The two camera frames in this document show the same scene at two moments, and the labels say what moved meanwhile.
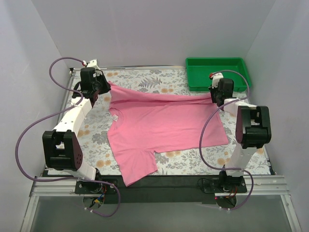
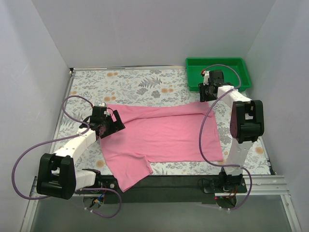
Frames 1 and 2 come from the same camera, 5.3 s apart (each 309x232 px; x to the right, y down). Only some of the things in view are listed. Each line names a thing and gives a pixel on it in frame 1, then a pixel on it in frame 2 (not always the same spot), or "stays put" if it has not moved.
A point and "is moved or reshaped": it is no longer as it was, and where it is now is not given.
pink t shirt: [140, 124] is moved or reshaped
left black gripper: [102, 84] to [115, 123]
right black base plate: [224, 184] stays put
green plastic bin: [199, 69] stays put
